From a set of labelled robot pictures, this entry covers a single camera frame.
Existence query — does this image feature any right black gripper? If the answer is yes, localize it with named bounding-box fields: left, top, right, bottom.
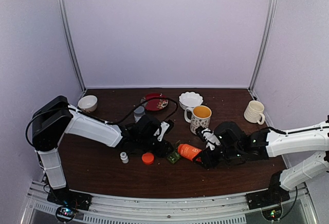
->
left=193, top=145, right=242, bottom=169

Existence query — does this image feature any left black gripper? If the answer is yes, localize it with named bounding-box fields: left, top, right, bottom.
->
left=137, top=137, right=174, bottom=158

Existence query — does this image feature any orange pill bottle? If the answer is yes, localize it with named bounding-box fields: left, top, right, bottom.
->
left=177, top=143, right=202, bottom=161

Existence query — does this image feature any green pill organizer box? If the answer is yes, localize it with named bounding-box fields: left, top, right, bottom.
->
left=167, top=140, right=181, bottom=164

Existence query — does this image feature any orange bottle cap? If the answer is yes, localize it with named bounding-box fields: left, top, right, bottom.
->
left=141, top=152, right=155, bottom=165

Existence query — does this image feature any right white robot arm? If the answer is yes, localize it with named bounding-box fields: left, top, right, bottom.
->
left=192, top=121, right=328, bottom=204

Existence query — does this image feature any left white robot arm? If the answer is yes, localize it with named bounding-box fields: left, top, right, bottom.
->
left=25, top=96, right=174, bottom=206

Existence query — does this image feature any small white bottle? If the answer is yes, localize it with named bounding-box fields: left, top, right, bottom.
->
left=120, top=152, right=129, bottom=164

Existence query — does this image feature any grey-capped orange label bottle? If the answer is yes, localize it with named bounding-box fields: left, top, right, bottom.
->
left=133, top=106, right=145, bottom=123

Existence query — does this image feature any patterned mug orange inside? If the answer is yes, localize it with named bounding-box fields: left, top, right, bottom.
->
left=184, top=105, right=212, bottom=135

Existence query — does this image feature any red floral plate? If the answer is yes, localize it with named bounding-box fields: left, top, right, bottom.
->
left=140, top=93, right=169, bottom=111

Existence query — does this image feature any white scalloped bowl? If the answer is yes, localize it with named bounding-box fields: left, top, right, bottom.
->
left=179, top=91, right=204, bottom=110

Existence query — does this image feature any cream ribbed mug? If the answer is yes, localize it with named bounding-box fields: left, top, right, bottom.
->
left=244, top=100, right=265, bottom=125

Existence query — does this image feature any small white bowl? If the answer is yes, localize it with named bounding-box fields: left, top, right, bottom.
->
left=78, top=95, right=98, bottom=113

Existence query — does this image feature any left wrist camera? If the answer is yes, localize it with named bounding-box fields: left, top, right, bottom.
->
left=154, top=120, right=174, bottom=142

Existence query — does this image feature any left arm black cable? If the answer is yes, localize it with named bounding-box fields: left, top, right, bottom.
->
left=105, top=98, right=179, bottom=127

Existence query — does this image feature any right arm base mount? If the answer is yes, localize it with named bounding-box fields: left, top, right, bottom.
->
left=246, top=189, right=290, bottom=210

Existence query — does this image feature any right aluminium frame post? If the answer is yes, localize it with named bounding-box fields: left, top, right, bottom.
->
left=248, top=0, right=278, bottom=94

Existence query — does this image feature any aluminium frame post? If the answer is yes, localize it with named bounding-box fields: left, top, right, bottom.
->
left=248, top=0, right=278, bottom=94
left=58, top=0, right=87, bottom=93

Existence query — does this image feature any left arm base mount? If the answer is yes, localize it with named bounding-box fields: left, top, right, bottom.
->
left=47, top=188, right=92, bottom=211

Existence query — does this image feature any front aluminium rail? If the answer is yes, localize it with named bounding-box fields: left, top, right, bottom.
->
left=18, top=181, right=319, bottom=223

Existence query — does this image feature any left aluminium frame post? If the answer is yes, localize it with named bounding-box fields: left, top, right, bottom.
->
left=58, top=0, right=87, bottom=93

